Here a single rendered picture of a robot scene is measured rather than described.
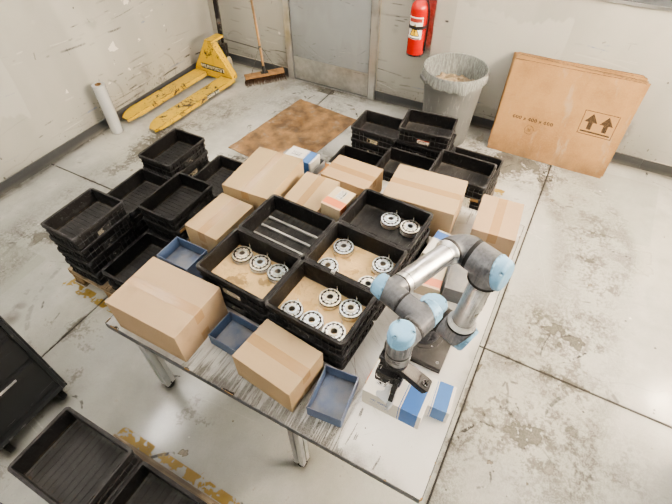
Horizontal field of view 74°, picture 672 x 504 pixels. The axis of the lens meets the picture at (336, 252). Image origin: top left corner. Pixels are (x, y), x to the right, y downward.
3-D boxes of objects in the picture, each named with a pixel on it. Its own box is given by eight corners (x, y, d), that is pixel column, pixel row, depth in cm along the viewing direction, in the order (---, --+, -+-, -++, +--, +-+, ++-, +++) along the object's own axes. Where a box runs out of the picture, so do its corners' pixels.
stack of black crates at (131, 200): (155, 202, 355) (141, 167, 330) (184, 214, 345) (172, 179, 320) (116, 234, 331) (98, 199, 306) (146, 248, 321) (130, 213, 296)
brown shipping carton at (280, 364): (324, 371, 195) (322, 353, 184) (292, 412, 183) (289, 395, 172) (271, 337, 207) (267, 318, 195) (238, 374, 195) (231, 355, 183)
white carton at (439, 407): (452, 397, 187) (457, 387, 181) (445, 423, 180) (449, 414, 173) (406, 379, 193) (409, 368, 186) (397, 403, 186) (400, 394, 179)
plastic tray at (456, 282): (454, 255, 234) (455, 248, 230) (493, 265, 229) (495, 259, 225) (442, 293, 217) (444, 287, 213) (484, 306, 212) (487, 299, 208)
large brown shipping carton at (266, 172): (263, 172, 290) (259, 146, 275) (304, 185, 281) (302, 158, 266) (228, 211, 265) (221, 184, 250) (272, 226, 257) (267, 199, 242)
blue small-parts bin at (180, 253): (209, 259, 231) (207, 249, 225) (190, 279, 222) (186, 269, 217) (180, 245, 237) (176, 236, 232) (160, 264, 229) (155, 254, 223)
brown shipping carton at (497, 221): (477, 214, 262) (483, 193, 250) (516, 225, 255) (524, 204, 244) (465, 249, 243) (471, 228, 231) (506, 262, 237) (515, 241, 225)
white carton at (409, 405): (430, 398, 151) (434, 386, 145) (417, 429, 144) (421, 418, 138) (376, 372, 158) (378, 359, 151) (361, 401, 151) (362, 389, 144)
